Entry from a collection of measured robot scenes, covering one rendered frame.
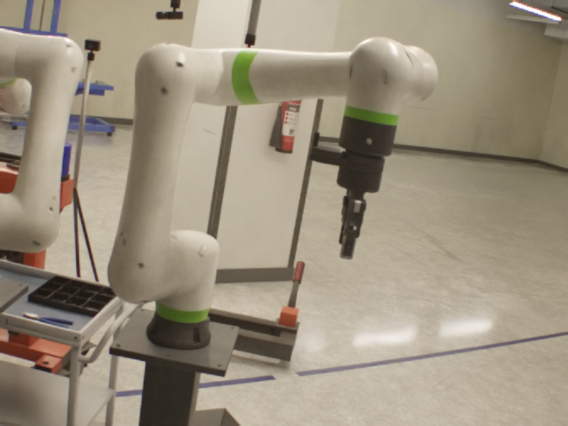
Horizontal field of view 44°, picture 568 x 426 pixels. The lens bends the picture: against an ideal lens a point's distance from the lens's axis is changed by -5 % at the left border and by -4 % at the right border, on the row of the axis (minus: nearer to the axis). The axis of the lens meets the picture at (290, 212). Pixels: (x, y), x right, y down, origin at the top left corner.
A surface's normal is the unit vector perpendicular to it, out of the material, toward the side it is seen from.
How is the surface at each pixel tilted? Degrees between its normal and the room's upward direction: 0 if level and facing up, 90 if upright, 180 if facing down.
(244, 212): 90
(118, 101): 90
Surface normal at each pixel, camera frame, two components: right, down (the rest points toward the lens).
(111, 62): 0.54, 0.28
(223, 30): -0.82, -0.02
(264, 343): -0.11, 0.20
